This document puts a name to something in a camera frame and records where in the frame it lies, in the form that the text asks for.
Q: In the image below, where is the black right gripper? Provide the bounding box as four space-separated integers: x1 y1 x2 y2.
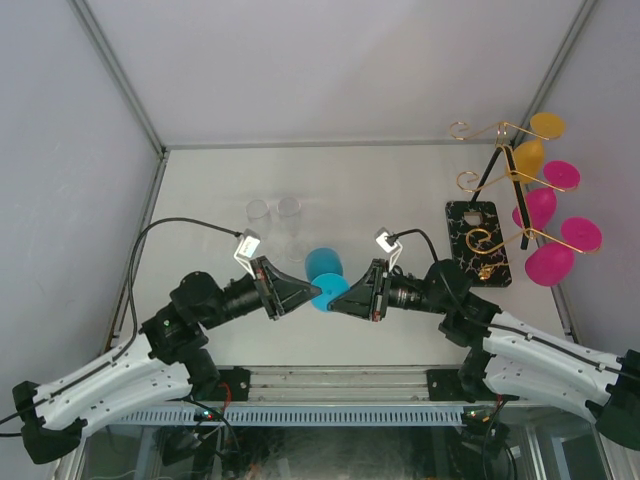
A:
328 260 448 323

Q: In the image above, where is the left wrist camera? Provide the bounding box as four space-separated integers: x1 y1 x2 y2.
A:
233 229 261 277

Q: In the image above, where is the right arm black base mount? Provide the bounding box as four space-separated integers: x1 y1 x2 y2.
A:
426 368 475 402

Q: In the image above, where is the yellow wine glass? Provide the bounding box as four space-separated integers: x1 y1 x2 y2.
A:
512 112 566 184

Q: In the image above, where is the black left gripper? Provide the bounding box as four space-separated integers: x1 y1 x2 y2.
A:
200 256 321 330

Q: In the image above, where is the right camera black cable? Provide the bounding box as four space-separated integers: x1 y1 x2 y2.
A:
392 228 494 326

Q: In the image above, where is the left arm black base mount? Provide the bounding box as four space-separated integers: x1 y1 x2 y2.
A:
195 366 251 402

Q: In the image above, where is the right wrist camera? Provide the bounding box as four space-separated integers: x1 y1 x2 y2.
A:
374 228 403 271

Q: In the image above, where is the blue slotted cable duct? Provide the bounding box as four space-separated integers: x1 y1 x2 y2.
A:
115 405 465 427

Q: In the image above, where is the cyan wine glass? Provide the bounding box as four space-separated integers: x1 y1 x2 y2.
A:
305 247 349 312

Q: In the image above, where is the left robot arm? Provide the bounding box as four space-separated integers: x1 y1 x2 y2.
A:
12 257 321 465

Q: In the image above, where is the camera black cable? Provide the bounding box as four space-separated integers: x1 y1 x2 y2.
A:
0 217 241 441
392 228 494 326

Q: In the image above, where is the pink wine glass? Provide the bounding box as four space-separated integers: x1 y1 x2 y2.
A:
525 160 581 230
524 217 603 287

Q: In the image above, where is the left camera black cable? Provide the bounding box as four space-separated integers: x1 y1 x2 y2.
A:
0 217 241 441

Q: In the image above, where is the clear champagne flute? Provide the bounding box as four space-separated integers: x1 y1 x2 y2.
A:
277 197 308 263
245 199 281 263

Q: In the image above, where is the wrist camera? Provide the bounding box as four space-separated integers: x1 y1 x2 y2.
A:
233 229 261 277
374 228 403 271

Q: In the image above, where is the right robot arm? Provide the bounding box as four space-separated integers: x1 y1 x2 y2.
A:
328 259 639 450

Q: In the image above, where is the aluminium front frame rail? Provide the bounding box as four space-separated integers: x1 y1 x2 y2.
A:
209 363 501 404

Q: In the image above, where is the gold wire wine glass rack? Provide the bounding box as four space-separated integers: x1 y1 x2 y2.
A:
445 121 581 288

